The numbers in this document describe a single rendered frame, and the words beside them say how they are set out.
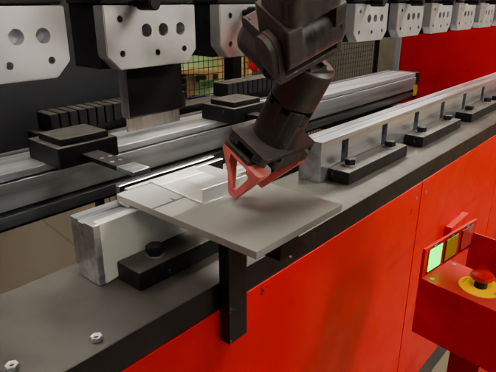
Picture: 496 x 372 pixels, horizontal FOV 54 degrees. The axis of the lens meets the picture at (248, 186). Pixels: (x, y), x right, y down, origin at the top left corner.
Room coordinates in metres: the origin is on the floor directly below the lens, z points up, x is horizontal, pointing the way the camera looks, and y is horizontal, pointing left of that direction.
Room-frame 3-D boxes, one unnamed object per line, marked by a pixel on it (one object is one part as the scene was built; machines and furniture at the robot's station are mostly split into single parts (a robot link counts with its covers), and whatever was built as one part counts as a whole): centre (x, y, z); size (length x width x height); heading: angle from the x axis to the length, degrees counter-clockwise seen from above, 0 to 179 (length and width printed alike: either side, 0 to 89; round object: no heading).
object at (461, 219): (1.39, -0.65, 0.59); 0.15 x 0.02 x 0.07; 139
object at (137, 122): (0.73, 0.14, 1.13); 0.10 x 0.02 x 0.10; 139
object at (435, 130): (1.45, -0.56, 0.89); 0.30 x 0.05 x 0.03; 139
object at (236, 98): (1.16, -0.02, 1.01); 0.26 x 0.12 x 0.05; 49
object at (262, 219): (0.63, 0.03, 1.00); 0.26 x 0.18 x 0.01; 49
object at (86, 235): (0.77, 0.11, 0.92); 0.39 x 0.06 x 0.10; 139
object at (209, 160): (0.75, 0.12, 0.98); 0.20 x 0.03 x 0.03; 139
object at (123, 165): (0.83, 0.27, 1.01); 0.26 x 0.12 x 0.05; 49
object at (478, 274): (0.75, -0.41, 0.79); 0.04 x 0.04 x 0.04
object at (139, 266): (0.72, 0.07, 0.89); 0.30 x 0.05 x 0.03; 139
